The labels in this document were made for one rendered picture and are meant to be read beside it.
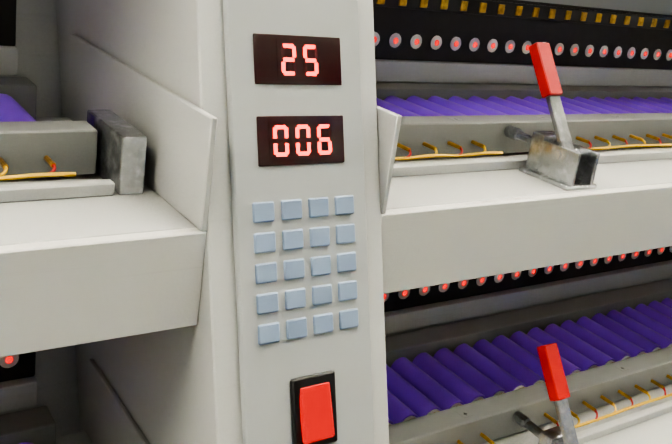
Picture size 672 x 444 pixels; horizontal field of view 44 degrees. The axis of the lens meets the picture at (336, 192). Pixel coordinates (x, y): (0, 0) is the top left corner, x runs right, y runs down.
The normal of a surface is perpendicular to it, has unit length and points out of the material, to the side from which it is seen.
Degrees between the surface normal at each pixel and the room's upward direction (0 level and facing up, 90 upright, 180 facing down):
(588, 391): 108
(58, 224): 18
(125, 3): 90
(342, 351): 90
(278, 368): 90
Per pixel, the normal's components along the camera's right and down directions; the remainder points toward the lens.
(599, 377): 0.14, -0.94
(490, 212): 0.55, 0.33
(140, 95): -0.82, 0.06
